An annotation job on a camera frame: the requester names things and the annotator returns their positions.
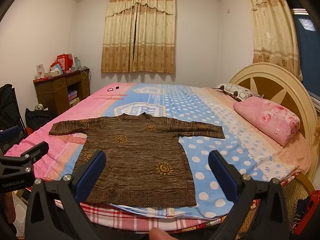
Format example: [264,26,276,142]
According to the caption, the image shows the dark wooden desk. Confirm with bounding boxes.
[33,68,91,117]

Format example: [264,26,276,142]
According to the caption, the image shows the brown knitted sweater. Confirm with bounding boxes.
[49,113,225,208]

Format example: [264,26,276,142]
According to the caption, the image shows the red checkered underlay sheet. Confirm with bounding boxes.
[53,199,261,233]

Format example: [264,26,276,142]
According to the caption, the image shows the white card on desk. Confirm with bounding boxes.
[36,64,45,79]

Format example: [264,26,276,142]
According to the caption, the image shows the black bag on floor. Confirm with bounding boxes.
[25,108,54,131]

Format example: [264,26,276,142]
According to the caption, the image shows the beige window curtain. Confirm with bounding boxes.
[101,0,176,74]

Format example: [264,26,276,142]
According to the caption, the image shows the right hand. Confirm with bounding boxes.
[149,228,177,240]

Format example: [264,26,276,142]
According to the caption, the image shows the beige side curtain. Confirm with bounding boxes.
[249,0,303,81]

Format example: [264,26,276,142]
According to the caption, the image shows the red gift bag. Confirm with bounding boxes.
[56,54,73,72]

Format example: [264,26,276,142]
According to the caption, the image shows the colourful patterned bed sheet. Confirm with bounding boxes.
[8,83,312,219]

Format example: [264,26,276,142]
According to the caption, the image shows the pink floral pillow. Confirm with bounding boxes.
[233,96,300,146]

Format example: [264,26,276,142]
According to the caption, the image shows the grey patterned pillow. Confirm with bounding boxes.
[215,83,263,101]

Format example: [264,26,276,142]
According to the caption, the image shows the cream round wooden headboard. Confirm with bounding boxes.
[230,62,319,181]

